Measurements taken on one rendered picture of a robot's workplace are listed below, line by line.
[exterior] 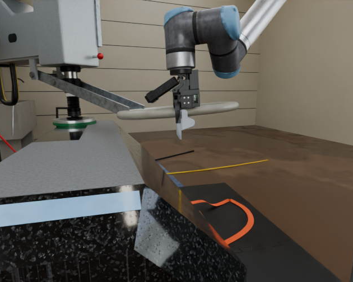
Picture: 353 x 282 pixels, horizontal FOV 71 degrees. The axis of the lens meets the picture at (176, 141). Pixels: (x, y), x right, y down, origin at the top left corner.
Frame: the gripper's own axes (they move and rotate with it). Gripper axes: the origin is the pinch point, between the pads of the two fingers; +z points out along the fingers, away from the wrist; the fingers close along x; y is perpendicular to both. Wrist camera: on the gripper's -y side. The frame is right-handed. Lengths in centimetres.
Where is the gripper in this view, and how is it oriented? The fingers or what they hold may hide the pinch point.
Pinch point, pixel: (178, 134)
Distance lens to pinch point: 80.0
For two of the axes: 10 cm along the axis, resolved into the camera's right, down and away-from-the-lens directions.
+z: 0.6, 9.8, 1.7
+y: 10.0, -0.6, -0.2
